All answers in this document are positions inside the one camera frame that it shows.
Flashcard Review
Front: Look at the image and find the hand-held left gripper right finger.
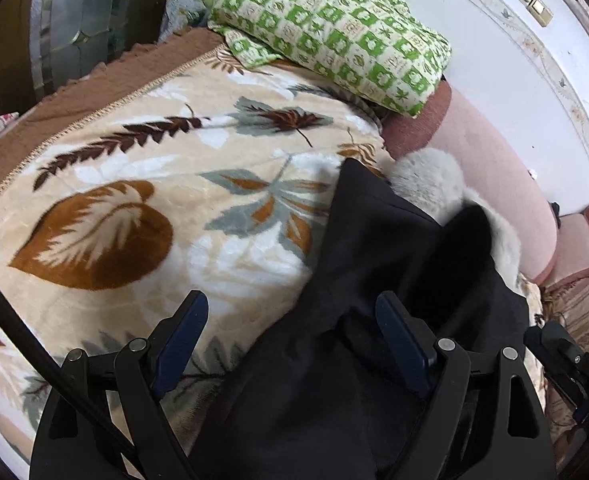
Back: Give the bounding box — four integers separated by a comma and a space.
374, 291, 558, 480

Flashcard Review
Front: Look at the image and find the green patterned pillow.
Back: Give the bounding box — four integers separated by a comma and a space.
203, 0, 452, 119

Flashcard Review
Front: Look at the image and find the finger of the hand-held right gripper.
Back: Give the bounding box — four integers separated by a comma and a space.
524, 320, 589, 427

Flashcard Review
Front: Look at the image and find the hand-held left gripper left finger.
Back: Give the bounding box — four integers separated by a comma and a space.
29, 290, 210, 480

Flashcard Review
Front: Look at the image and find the brown scalloped bedspread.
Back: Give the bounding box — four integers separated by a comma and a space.
0, 27, 230, 213

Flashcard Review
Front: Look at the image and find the black coat with white fur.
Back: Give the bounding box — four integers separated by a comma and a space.
189, 147, 545, 480

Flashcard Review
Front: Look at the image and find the cream leaf-print blanket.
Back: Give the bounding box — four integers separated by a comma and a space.
0, 42, 392, 466

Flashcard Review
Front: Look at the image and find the black cable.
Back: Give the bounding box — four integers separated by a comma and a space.
0, 259, 142, 467

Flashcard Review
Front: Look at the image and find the striped beige cloth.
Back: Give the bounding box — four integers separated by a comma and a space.
517, 275, 589, 443

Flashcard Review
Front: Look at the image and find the wooden wardrobe with mirror panel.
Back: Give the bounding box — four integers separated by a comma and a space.
0, 0, 176, 117

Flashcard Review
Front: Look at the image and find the pink padded headboard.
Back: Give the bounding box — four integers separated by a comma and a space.
380, 80, 561, 287

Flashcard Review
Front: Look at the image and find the brass wall light switch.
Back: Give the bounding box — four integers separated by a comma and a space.
507, 0, 555, 28

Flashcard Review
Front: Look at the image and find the pink upholstered chair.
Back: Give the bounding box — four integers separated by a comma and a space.
554, 200, 589, 288

